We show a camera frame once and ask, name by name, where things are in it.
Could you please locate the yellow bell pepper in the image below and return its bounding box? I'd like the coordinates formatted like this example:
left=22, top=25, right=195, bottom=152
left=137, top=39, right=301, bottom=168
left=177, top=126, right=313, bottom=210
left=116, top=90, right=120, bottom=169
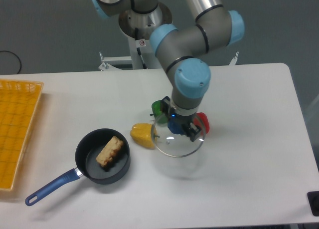
left=130, top=123, right=155, bottom=149

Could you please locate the red bell pepper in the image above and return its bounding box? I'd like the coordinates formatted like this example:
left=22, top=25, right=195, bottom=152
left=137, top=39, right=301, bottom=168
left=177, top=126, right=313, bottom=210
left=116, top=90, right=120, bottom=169
left=193, top=112, right=210, bottom=134

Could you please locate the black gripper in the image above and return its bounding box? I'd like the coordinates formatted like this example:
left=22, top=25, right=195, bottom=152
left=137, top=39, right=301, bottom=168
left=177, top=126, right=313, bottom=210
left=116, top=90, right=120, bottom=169
left=160, top=96, right=201, bottom=142

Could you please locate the toy bread loaf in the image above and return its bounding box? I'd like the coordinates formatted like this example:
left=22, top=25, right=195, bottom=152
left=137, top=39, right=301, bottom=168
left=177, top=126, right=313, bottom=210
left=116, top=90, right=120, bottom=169
left=96, top=136, right=124, bottom=168

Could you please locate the green bell pepper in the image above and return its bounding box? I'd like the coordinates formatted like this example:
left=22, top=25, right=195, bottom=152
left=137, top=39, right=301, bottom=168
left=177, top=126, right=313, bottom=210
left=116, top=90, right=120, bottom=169
left=151, top=100, right=167, bottom=124

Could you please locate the glass pot lid blue knob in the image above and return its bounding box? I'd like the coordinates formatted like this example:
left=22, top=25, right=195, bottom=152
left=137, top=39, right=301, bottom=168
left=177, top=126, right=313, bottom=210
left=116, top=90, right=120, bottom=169
left=151, top=111, right=207, bottom=157

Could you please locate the black corner device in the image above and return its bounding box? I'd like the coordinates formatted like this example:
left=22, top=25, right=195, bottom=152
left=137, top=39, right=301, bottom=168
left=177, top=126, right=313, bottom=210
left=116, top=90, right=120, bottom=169
left=307, top=191, right=319, bottom=217

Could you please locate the white table clamp bracket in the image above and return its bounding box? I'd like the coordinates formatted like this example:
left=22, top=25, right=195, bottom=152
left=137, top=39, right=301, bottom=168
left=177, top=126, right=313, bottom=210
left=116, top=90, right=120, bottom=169
left=229, top=51, right=239, bottom=66

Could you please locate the black cable loop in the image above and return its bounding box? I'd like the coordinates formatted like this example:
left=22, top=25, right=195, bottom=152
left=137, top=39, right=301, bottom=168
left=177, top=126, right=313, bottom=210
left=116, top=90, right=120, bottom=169
left=0, top=50, right=22, bottom=75

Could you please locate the dark saucepan blue handle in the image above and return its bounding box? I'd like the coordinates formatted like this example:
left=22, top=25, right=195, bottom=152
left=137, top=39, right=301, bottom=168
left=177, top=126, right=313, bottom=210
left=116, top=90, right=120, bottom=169
left=25, top=128, right=131, bottom=206

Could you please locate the yellow plastic basket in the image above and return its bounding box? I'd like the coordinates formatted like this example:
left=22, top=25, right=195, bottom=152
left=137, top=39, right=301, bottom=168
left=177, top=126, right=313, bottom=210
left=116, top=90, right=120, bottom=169
left=0, top=79, right=44, bottom=191

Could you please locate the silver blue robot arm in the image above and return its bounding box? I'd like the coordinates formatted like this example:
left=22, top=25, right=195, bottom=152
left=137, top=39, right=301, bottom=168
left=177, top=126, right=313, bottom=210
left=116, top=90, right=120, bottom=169
left=91, top=0, right=245, bottom=141

